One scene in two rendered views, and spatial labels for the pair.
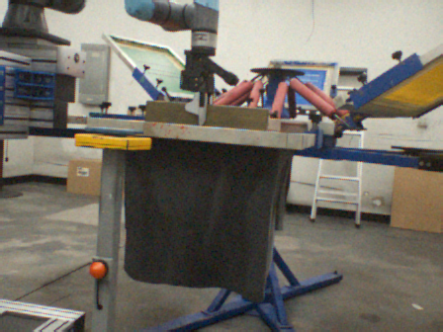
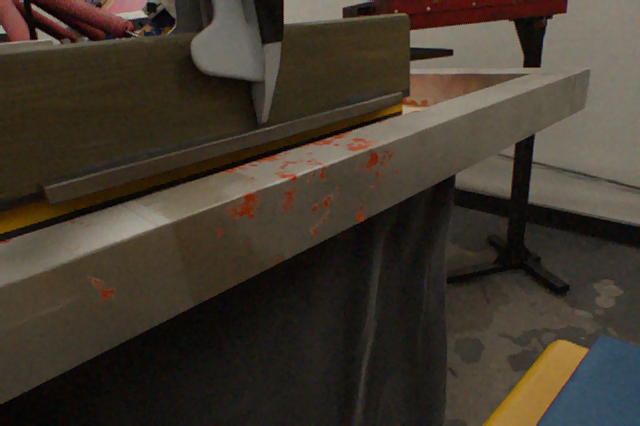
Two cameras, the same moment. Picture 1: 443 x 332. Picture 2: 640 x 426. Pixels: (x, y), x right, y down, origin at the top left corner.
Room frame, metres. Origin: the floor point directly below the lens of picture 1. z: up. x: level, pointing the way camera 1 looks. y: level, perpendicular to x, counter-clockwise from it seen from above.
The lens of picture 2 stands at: (1.16, 0.30, 1.05)
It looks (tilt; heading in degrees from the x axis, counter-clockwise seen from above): 24 degrees down; 306
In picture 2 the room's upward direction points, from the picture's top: 6 degrees counter-clockwise
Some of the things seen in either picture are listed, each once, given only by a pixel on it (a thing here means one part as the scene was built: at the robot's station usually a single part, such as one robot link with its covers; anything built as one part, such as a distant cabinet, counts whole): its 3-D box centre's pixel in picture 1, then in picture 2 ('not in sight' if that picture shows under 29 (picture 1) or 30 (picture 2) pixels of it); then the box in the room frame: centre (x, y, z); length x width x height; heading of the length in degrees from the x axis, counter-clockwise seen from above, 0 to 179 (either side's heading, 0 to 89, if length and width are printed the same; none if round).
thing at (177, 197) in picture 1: (193, 216); (315, 398); (1.35, 0.07, 0.74); 0.45 x 0.03 x 0.43; 76
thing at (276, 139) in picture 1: (224, 132); (128, 119); (1.64, 0.00, 0.97); 0.79 x 0.58 x 0.04; 166
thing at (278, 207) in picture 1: (278, 210); not in sight; (1.53, -0.19, 0.74); 0.46 x 0.04 x 0.42; 166
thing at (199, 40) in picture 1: (203, 42); not in sight; (1.39, 0.08, 1.22); 0.08 x 0.08 x 0.05
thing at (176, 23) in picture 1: (175, 16); not in sight; (1.44, 0.17, 1.30); 0.11 x 0.11 x 0.08; 53
